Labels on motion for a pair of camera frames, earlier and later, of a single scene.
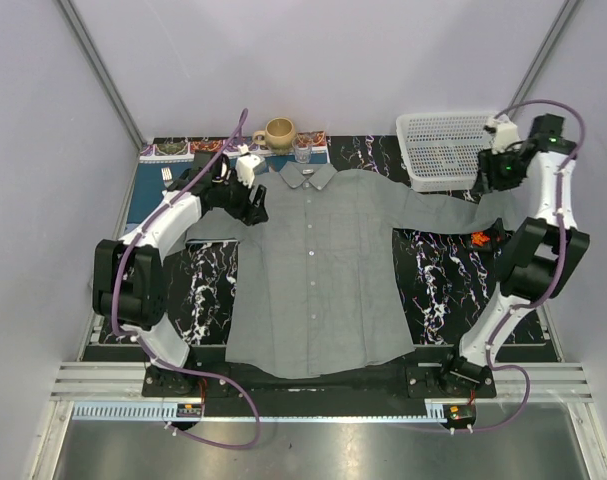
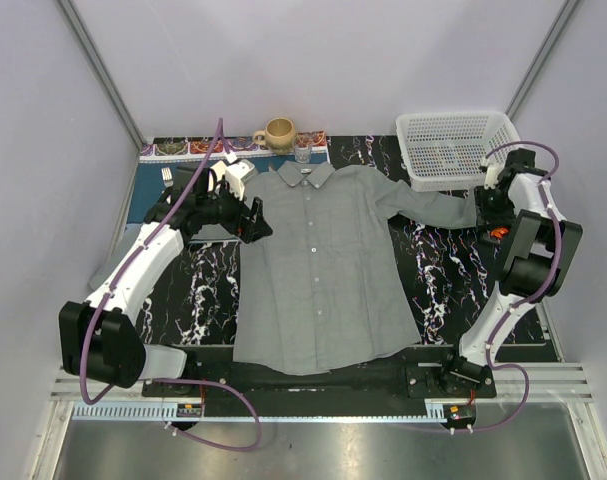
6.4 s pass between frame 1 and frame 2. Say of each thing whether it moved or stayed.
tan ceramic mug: stayed
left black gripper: moved
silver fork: stayed
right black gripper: moved
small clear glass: stayed
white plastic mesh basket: stayed
